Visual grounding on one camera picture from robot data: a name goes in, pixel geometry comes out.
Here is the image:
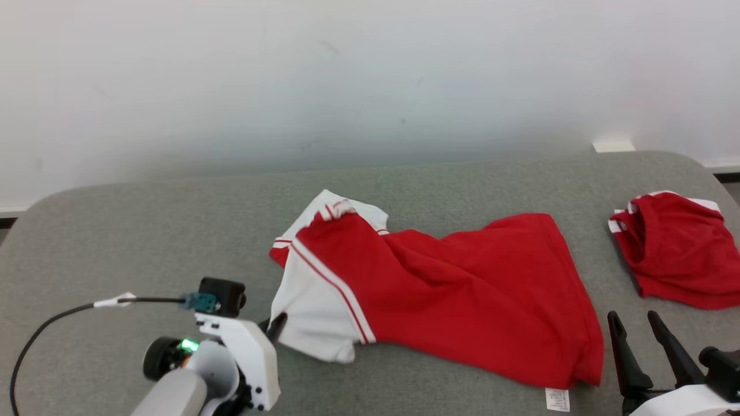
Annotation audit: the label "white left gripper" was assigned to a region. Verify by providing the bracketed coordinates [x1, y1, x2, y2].
[194, 313, 288, 412]

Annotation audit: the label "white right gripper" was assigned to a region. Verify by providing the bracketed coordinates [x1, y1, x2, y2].
[607, 310, 740, 416]

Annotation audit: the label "red Bulls 23 shorts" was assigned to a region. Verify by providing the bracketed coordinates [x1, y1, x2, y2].
[608, 191, 740, 310]

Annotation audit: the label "red jersey with white stripes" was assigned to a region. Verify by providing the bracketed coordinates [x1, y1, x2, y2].
[269, 190, 605, 412]

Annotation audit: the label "thin black camera cable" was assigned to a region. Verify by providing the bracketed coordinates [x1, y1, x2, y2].
[9, 292, 191, 416]

